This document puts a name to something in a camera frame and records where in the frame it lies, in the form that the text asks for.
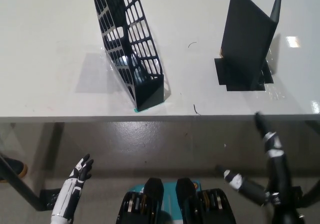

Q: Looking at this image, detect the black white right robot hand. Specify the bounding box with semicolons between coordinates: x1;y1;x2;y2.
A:
215;112;295;206

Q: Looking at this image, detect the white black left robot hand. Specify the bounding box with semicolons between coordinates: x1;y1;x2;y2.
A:
50;153;95;224

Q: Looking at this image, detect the black notebook with gold corners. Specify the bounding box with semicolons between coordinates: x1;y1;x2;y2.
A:
219;0;285;90

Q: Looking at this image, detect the black mesh file shelf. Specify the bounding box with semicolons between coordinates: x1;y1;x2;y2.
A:
89;0;165;111

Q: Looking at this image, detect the black patterned foot plate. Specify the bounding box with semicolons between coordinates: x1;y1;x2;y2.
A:
39;188;62;209

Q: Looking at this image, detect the grey table leg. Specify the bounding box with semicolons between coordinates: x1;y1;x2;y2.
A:
39;122;65;190

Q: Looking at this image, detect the black slanted table strut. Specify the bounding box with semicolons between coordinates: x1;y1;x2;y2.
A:
0;153;42;211

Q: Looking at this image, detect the black shoe with tan sole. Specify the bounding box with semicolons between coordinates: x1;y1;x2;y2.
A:
0;157;29;183

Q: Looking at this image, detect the black tape patch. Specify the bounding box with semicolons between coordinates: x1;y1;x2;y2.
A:
214;57;275;93

